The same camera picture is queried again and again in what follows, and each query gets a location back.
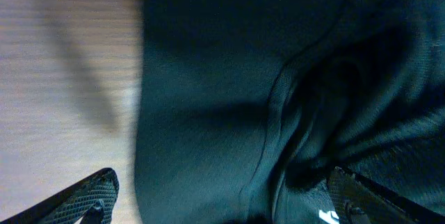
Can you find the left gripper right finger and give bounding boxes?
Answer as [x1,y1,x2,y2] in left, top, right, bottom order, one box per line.
[327,167,444,224]

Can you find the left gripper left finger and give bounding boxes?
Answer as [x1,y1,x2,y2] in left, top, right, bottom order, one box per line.
[1,168,119,224]

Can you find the black t-shirt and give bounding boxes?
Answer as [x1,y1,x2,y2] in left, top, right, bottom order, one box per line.
[134,0,444,223]

